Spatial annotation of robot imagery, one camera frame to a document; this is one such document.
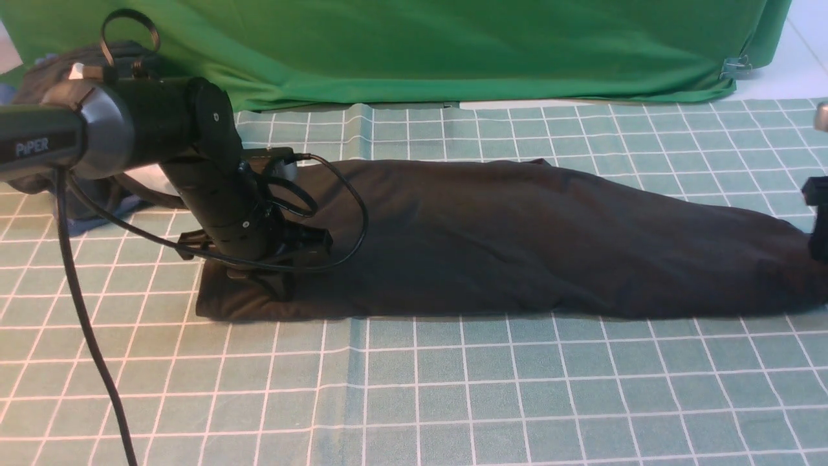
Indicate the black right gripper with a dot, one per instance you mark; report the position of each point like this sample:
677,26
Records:
814,192

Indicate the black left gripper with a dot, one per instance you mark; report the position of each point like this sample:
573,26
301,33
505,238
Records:
272,242

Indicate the dark gray long-sleeve shirt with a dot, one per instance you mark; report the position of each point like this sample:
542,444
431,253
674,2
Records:
472,238

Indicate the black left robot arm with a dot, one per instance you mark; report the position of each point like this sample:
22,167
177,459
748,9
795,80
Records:
94,130

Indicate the metal binder clip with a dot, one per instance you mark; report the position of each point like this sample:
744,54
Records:
736,68

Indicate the blue garment under pile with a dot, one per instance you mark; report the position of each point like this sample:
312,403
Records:
77,225

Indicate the green backdrop cloth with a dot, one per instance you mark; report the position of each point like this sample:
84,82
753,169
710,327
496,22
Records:
282,54

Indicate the dark gray crumpled garment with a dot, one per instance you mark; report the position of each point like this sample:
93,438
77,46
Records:
149,185

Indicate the green grid cutting mat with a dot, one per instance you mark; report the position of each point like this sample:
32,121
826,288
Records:
509,391

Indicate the white crumpled garment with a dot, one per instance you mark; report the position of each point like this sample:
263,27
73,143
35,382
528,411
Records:
77,71

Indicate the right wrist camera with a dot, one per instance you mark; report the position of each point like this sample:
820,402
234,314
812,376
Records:
820,121

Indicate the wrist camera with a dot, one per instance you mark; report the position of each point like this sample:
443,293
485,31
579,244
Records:
280,162
820,121

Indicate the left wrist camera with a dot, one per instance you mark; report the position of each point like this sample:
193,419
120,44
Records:
280,162

